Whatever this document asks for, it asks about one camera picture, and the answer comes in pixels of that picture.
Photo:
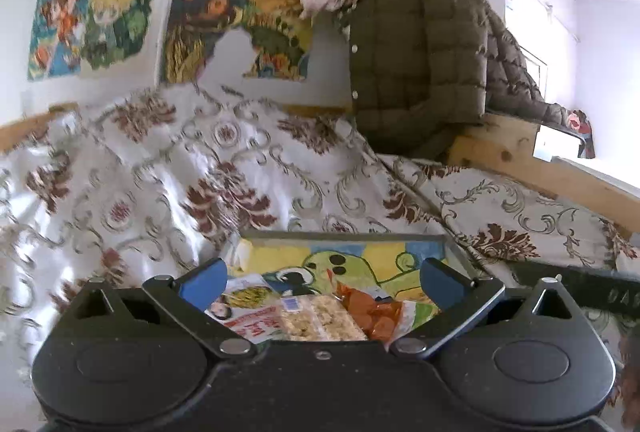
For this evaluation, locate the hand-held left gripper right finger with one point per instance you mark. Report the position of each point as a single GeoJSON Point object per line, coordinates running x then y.
{"type": "Point", "coordinates": [442, 284]}

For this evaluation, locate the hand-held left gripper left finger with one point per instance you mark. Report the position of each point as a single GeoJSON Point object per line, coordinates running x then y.
{"type": "Point", "coordinates": [206, 284]}

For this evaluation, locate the white red snack packet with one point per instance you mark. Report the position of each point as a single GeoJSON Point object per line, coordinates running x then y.
{"type": "Point", "coordinates": [245, 312]}

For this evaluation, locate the orange snack packet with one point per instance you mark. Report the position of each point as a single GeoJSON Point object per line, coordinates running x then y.
{"type": "Point", "coordinates": [380, 314]}

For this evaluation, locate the cartoon painted box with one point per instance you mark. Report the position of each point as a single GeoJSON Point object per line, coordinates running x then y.
{"type": "Point", "coordinates": [340, 262]}

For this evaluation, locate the rice cracker packet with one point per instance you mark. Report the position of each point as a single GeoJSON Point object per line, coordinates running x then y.
{"type": "Point", "coordinates": [320, 317]}

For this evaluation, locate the floral printed blanket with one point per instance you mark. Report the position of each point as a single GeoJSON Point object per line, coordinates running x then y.
{"type": "Point", "coordinates": [150, 192]}

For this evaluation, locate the red patterned cloth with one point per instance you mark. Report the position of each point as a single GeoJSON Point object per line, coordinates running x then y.
{"type": "Point", "coordinates": [580, 132]}

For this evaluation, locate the olive quilted jacket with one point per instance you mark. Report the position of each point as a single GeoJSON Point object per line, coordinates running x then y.
{"type": "Point", "coordinates": [415, 62]}

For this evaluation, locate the grey brown quilted jacket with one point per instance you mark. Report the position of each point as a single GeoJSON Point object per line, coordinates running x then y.
{"type": "Point", "coordinates": [515, 67]}

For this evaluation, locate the wooden bed frame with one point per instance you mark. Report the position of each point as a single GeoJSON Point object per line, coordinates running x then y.
{"type": "Point", "coordinates": [505, 152]}

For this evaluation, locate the torn forest wall poster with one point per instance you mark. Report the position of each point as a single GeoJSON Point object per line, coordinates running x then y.
{"type": "Point", "coordinates": [200, 27]}

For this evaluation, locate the cartoon children wall poster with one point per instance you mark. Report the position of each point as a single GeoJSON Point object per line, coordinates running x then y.
{"type": "Point", "coordinates": [95, 27]}

